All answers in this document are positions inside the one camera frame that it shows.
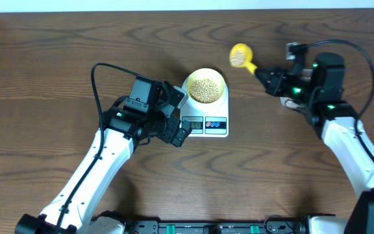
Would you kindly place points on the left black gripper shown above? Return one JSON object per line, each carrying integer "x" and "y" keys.
{"x": 167, "y": 135}

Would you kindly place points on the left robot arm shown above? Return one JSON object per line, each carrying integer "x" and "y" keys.
{"x": 131, "y": 121}

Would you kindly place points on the white digital kitchen scale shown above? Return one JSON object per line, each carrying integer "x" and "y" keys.
{"x": 207, "y": 120}

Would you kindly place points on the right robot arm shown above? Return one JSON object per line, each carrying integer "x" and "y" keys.
{"x": 338, "y": 125}

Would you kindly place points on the yellow plastic measuring scoop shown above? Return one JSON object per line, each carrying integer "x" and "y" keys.
{"x": 241, "y": 56}

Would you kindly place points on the pale yellow bowl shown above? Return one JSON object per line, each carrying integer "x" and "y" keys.
{"x": 207, "y": 73}

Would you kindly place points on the clear plastic container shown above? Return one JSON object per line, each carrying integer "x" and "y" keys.
{"x": 288, "y": 102}

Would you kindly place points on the soybeans in bowl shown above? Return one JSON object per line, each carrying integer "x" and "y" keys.
{"x": 205, "y": 91}

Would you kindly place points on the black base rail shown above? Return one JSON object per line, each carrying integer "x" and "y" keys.
{"x": 213, "y": 227}

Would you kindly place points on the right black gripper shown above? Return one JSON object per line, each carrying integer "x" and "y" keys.
{"x": 276, "y": 76}

